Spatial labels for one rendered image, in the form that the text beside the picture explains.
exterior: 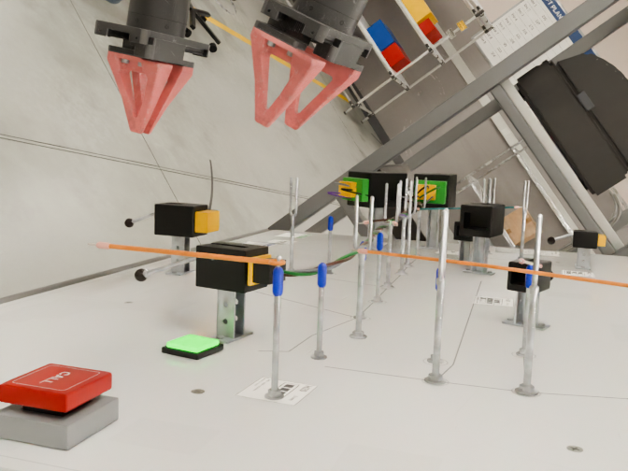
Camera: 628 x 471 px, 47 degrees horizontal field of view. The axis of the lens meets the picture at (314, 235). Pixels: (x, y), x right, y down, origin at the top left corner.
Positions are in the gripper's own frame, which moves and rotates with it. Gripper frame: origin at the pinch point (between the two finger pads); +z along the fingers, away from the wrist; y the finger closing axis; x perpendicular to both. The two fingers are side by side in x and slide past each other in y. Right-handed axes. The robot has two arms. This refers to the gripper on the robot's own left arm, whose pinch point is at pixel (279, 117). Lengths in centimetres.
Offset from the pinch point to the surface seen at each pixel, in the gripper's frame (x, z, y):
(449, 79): 220, 13, 757
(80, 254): 116, 100, 127
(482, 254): -14, 14, 55
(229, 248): -1.3, 12.9, -1.2
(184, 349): -4.5, 20.7, -7.3
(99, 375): -7.6, 16.2, -22.9
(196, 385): -9.6, 19.0, -13.0
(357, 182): 13, 16, 63
